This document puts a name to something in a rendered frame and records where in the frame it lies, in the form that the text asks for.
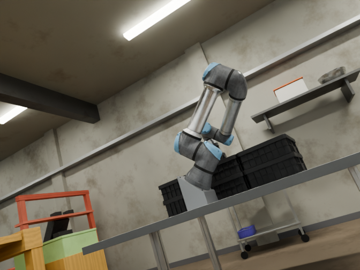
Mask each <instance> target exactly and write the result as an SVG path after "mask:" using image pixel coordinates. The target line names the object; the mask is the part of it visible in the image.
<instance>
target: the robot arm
mask: <svg viewBox="0 0 360 270"><path fill-rule="evenodd" d="M202 80H203V81H204V83H203V86H204V90H203V92H202V94H201V97H200V99H199V101H198V103H197V106H196V108H195V110H194V113H193V115H192V117H191V119H190V122H189V124H188V126H187V128H186V129H184V130H183V131H182V132H179V133H178V134H177V136H176V138H175V141H174V150H175V152H177V153H178V154H180V155H182V156H184V157H186V158H188V159H190V160H192V161H194V162H195V163H194V166H193V167H192V168H191V169H190V171H189V172H188V173H187V174H186V175H185V177H184V178H185V180H186V181H188V182H189V183H191V184H192V185H194V186H196V187H198V188H201V189H204V190H210V188H211V184H212V176H213V174H214V171H215V169H216V167H217V165H218V162H219V161H220V160H222V159H225V158H226V157H227V156H226V154H225V153H224V152H222V151H221V150H220V148H219V145H218V142H220V143H222V144H224V145H227V146H230V145H231V143H232V141H233V139H234V136H233V135H232V134H231V133H232V131H233V128H234V125H235V122H236V119H237V116H238V113H239V110H240V107H241V105H242V102H243V101H244V100H245V98H246V95H247V92H248V87H247V83H246V79H245V77H244V75H243V74H242V73H241V72H240V71H238V70H235V69H232V68H230V67H227V66H225V65H222V64H220V63H216V62H213V63H211V64H210V65H209V66H208V67H207V68H206V70H205V71H204V74H203V77H202ZM224 89H225V90H228V91H229V94H228V95H229V100H228V104H227V107H226V110H225V113H224V117H223V120H222V124H221V127H220V129H218V128H215V127H213V126H211V125H210V124H209V123H208V122H207V119H208V117H209V115H210V113H211V110H212V108H213V106H214V103H215V101H216V99H217V97H218V95H219V94H220V93H222V92H223V90H224ZM202 138H203V140H204V142H202V141H201V140H202Z"/></svg>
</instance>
